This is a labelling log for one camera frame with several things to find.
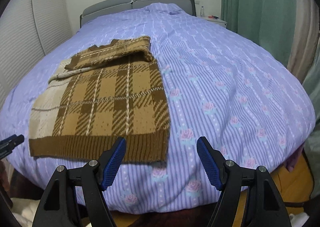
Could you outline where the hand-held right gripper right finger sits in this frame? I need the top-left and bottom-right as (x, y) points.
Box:
(196, 136), (292, 227)

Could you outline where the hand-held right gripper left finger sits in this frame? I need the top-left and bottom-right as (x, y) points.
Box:
(32, 137), (127, 227)

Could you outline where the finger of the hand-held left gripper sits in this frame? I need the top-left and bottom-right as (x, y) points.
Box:
(0, 135), (25, 160)

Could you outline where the brown plaid knit sweater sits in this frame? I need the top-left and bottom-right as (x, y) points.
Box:
(29, 36), (171, 163)

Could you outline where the white fluffy cloth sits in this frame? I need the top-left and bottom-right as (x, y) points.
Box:
(9, 198), (42, 227)

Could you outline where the purple floral striped blanket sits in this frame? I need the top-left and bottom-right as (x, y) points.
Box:
(0, 3), (317, 215)

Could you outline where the white louvered wardrobe door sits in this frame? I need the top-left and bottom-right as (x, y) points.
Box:
(0, 0), (46, 111)
(31, 0), (73, 54)

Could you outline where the pale green curtain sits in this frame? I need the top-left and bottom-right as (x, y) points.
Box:
(301, 63), (320, 122)

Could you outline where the white nightstand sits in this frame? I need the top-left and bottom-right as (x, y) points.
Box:
(200, 15), (228, 30)

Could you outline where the beige curtain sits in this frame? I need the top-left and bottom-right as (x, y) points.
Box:
(287, 0), (320, 84)

